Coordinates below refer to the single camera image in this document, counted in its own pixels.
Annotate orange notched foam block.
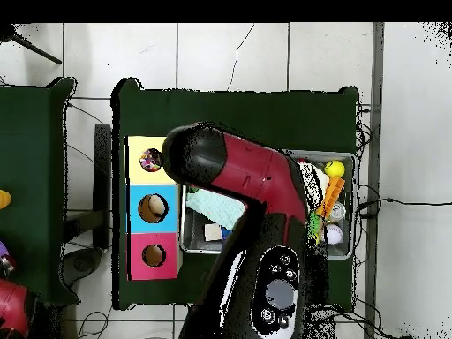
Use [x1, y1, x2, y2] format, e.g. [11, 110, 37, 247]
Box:
[315, 176, 346, 218]

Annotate yellow tennis ball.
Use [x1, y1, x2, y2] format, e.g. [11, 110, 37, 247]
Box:
[323, 159, 346, 178]

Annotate black cable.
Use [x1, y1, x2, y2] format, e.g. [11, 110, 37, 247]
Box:
[356, 183, 452, 220]

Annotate black metal stand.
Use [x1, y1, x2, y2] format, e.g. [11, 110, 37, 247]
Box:
[63, 123, 113, 250]

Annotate multicoloured knotted rope toy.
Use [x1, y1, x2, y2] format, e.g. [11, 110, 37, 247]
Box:
[139, 148, 163, 173]

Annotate shallow clear plastic bin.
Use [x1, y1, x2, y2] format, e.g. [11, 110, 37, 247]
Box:
[179, 147, 357, 260]

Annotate black tripod leg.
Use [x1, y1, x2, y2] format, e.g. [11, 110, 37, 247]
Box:
[0, 24, 64, 65]

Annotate dark grey rounded object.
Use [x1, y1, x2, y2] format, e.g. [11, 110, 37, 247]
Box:
[61, 246, 104, 287]

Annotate white baseball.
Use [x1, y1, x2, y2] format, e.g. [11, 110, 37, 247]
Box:
[324, 223, 344, 245]

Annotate dark green tablecloth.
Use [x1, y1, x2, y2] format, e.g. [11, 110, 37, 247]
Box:
[0, 77, 80, 306]
[110, 77, 360, 312]

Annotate light blue waffle cloth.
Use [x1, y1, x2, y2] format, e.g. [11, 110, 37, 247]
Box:
[185, 190, 246, 230]

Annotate wooden box with three holes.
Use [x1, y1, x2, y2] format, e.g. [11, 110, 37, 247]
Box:
[124, 135, 184, 282]

